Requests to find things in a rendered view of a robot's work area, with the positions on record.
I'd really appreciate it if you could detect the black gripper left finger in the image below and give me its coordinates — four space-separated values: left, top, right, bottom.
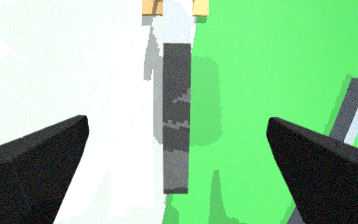
0 115 90 224

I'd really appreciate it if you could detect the green flat mat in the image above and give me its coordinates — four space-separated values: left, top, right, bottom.
163 0 358 224

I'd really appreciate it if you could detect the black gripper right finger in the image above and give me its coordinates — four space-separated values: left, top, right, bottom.
266 117 358 224

